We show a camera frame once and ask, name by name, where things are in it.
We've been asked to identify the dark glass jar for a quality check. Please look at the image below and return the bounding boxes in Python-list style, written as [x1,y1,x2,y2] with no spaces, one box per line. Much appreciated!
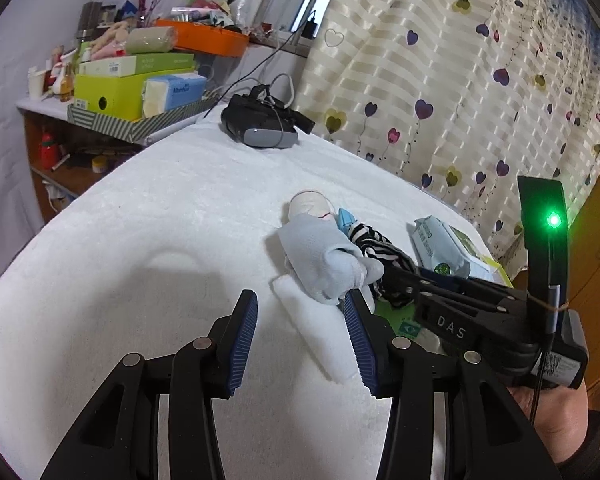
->
[76,0,106,41]

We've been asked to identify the grey black VR headset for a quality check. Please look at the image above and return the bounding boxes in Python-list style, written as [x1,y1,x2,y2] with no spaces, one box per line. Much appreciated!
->
[221,87,316,150]

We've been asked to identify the light blue sock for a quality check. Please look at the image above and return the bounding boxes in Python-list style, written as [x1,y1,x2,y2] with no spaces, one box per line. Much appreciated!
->
[278,214,385,306]

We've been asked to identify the green white flat box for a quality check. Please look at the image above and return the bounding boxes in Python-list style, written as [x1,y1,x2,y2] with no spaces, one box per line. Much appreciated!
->
[78,52,198,78]

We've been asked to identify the orange tray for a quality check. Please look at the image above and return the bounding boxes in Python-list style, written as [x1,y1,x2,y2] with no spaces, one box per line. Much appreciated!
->
[152,18,251,58]

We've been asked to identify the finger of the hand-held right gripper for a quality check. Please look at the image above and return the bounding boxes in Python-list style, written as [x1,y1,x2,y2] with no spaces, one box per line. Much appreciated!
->
[380,282,511,318]
[380,264,518,302]

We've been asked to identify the striped tray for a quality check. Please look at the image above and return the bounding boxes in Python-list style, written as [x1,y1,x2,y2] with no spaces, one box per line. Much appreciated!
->
[66,95,218,143]

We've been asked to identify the wet wipes pack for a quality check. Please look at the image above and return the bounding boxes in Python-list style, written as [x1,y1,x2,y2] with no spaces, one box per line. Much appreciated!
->
[409,215,493,281]

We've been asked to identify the blue tissue pack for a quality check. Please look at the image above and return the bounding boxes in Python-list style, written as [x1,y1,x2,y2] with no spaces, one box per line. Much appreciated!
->
[142,72,208,117]

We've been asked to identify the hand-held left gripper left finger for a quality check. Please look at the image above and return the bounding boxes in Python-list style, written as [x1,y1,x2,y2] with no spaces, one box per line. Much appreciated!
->
[40,289,259,480]

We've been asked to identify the blue face mask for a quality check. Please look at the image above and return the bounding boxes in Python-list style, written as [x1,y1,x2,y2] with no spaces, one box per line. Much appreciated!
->
[334,207,357,238]

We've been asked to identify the heart print curtain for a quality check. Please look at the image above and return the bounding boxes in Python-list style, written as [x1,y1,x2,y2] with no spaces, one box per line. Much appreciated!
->
[295,0,600,281]

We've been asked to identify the white rolled sock red stripe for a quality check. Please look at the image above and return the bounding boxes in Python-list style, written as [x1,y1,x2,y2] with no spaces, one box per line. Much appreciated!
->
[286,189,337,223]

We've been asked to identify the person's right hand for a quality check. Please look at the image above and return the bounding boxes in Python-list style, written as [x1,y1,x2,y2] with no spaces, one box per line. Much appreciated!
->
[507,380,589,466]

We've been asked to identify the pile of packets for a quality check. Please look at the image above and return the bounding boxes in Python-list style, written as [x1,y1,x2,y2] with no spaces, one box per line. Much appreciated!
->
[167,0,256,31]

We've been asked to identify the black white striped sock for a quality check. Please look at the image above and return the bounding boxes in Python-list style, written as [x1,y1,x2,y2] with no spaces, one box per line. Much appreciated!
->
[347,222,421,308]

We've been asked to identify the lime green box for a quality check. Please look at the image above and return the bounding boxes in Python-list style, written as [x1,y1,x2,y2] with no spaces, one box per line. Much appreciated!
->
[73,72,153,122]

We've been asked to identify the amber bottle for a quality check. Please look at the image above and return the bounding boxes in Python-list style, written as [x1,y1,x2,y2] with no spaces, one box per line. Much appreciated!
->
[60,62,76,103]

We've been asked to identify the white cable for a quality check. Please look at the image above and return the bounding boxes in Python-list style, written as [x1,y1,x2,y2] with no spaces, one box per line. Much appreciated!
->
[200,42,301,111]

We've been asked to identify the pink beige plush toy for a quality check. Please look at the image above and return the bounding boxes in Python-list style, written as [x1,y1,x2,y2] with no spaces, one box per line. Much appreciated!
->
[89,21,133,61]

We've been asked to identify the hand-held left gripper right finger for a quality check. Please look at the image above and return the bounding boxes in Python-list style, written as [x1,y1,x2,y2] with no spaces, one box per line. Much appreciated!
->
[343,290,563,480]

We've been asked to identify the wooden shelf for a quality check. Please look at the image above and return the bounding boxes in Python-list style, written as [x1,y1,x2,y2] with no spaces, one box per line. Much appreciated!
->
[16,100,146,223]

